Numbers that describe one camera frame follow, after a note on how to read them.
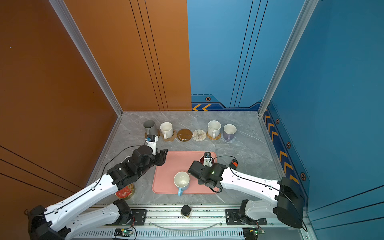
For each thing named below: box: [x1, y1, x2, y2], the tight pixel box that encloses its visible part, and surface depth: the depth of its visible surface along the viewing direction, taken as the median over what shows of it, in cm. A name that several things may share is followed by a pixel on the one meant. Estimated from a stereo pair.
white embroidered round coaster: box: [192, 129, 207, 142], surface depth 107 cm
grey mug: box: [143, 120, 158, 136], surface depth 99 cm
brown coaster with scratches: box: [177, 128, 193, 142], surface depth 107 cm
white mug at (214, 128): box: [207, 120, 222, 139], surface depth 102 cm
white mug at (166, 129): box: [160, 121, 173, 139], surface depth 101 cm
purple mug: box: [223, 123, 237, 142], surface depth 101 cm
